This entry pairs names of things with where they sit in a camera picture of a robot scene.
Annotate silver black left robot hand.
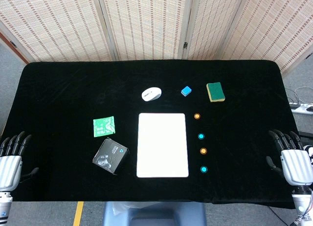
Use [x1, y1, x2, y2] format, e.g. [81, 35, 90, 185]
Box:
[0, 131, 40, 192]

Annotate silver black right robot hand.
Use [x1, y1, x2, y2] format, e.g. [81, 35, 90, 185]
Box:
[266, 129, 313, 187]

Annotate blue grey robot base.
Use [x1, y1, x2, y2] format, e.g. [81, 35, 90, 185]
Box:
[102, 201, 207, 226]

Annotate white magnetic board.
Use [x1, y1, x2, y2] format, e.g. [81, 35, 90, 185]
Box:
[136, 113, 190, 179]

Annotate white power strip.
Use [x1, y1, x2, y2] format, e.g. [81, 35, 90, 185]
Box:
[290, 102, 313, 115]

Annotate black velvet tablecloth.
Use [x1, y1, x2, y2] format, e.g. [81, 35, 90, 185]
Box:
[0, 60, 304, 210]

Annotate black cardboard box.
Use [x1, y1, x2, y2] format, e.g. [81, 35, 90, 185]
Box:
[92, 137, 130, 174]

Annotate green tea packet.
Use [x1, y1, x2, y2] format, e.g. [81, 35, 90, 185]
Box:
[93, 115, 116, 138]

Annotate green yellow sponge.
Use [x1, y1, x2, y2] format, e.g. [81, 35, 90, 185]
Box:
[206, 82, 226, 103]

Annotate white computer mouse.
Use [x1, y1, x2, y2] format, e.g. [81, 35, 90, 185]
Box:
[141, 87, 162, 102]

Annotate woven folding screen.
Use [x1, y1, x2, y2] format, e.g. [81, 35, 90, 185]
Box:
[0, 0, 313, 74]

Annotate grey floor cable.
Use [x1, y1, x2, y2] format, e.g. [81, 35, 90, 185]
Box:
[285, 86, 313, 105]

